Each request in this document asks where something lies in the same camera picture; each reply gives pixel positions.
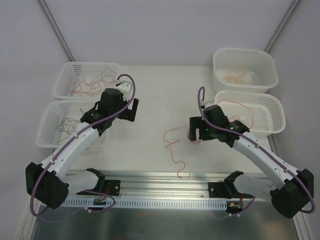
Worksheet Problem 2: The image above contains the right frame post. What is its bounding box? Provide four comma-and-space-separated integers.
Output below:
263, 0, 302, 54

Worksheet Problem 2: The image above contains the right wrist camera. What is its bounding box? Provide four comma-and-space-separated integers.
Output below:
200, 101, 214, 109

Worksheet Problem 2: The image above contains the rear right white tub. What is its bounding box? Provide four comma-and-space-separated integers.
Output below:
212, 48, 279, 94

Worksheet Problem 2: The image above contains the black wire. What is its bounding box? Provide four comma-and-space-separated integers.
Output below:
57, 116, 82, 137
57, 107, 86, 146

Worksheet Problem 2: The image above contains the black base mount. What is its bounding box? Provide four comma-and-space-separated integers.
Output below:
207, 182, 237, 199
104, 179, 121, 196

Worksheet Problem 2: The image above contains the yellow wire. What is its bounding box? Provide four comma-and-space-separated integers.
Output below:
223, 70, 253, 85

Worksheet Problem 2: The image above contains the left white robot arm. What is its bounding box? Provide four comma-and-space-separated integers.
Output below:
25, 88, 139, 210

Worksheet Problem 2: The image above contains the aluminium rail frame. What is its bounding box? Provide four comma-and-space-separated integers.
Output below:
17, 171, 314, 240

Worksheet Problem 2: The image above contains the white basket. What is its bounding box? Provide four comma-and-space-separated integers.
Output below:
214, 90, 286, 135
36, 100, 96, 148
52, 61, 120, 100

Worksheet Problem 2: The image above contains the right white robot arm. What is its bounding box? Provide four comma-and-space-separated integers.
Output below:
188, 104, 316, 219

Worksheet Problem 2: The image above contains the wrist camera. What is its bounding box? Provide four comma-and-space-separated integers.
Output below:
200, 101, 214, 109
115, 80, 133, 98

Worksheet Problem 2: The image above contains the front right white basket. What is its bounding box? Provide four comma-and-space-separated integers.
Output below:
214, 90, 286, 135

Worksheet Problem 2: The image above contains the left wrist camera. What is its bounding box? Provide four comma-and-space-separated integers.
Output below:
115, 80, 133, 98

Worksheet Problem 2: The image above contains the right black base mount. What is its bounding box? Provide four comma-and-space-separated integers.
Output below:
207, 182, 237, 199

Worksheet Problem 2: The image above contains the frame post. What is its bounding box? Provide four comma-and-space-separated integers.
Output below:
263, 0, 302, 54
36, 0, 76, 62

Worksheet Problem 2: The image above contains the red wire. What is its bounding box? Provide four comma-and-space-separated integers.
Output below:
72, 77, 111, 97
68, 65, 119, 97

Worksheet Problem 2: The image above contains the rear left white basket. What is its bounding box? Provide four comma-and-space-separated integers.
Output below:
52, 61, 120, 100

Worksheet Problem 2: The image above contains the left frame post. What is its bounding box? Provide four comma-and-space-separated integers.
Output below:
36, 0, 76, 62

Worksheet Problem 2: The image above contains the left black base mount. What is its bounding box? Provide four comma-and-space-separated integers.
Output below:
104, 179, 121, 196

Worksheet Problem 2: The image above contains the front left white basket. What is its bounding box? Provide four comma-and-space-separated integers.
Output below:
36, 100, 96, 148

